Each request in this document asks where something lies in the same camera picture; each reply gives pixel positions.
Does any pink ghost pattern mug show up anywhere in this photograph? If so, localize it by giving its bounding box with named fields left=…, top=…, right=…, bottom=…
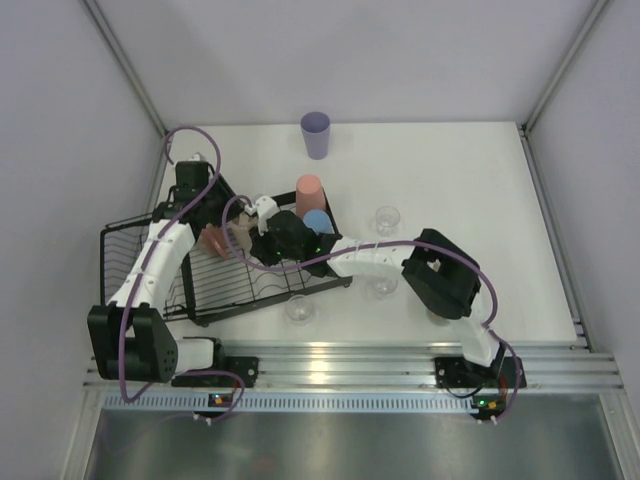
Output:
left=199, top=224, right=229, bottom=259

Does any pale pink iridescent mug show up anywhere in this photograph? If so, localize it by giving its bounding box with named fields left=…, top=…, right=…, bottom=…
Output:
left=230, top=213, right=258, bottom=253

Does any blue plastic tumbler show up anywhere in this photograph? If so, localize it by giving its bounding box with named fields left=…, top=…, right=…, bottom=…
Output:
left=303, top=209, right=334, bottom=235

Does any salmon pink plastic tumbler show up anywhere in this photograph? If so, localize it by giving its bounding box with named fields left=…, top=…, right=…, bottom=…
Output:
left=295, top=174, right=326, bottom=218

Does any purple plastic tumbler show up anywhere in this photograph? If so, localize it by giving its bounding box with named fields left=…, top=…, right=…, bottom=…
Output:
left=300, top=111, right=331, bottom=160

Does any cream seashell mug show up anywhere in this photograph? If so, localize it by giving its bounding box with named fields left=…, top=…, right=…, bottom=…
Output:
left=426, top=310, right=449, bottom=325

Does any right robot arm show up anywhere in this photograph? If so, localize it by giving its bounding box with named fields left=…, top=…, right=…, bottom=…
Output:
left=250, top=211, right=526, bottom=389

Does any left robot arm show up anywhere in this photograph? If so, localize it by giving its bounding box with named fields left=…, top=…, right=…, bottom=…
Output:
left=87, top=154, right=233, bottom=386

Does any clear glass lower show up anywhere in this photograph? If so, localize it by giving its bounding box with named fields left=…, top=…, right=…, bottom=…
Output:
left=285, top=295, right=316, bottom=325

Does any clear glass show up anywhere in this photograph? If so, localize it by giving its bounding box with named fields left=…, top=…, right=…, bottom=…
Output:
left=368, top=277, right=399, bottom=301
left=375, top=205, right=401, bottom=237
left=285, top=295, right=316, bottom=325

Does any clear glass middle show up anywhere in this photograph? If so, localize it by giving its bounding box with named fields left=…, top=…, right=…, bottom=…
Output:
left=368, top=277, right=399, bottom=301

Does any clear glass upper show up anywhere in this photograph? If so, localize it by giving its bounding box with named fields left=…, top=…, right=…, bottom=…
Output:
left=375, top=205, right=401, bottom=237

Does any black wire dish rack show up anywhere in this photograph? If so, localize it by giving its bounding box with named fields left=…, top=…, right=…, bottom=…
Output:
left=99, top=213, right=352, bottom=327

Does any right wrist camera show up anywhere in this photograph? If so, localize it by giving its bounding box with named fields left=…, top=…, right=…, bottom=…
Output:
left=244, top=195, right=280, bottom=235

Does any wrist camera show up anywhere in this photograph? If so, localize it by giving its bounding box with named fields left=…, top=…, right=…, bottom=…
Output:
left=244, top=195, right=280, bottom=235
left=188, top=152, right=208, bottom=162

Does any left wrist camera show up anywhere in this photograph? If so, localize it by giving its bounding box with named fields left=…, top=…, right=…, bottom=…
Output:
left=188, top=152, right=208, bottom=162

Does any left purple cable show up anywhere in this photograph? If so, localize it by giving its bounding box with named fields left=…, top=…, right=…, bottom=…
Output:
left=119, top=124, right=246, bottom=426

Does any purple cable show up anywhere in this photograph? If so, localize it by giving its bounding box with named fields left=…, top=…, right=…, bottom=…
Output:
left=219, top=195, right=524, bottom=421
left=119, top=124, right=246, bottom=426

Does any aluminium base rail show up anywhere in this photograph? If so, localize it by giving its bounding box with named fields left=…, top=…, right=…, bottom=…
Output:
left=84, top=341, right=626, bottom=391

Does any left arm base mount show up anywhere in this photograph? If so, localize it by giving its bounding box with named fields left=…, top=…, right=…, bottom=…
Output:
left=171, top=337, right=259, bottom=388

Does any perforated cable tray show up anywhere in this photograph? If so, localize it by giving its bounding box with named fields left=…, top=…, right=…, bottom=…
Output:
left=103, top=391, right=478, bottom=414

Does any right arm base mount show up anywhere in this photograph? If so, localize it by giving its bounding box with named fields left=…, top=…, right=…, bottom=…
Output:
left=434, top=346, right=527, bottom=396

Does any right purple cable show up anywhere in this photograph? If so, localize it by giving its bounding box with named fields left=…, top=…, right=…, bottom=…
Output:
left=219, top=195, right=524, bottom=421

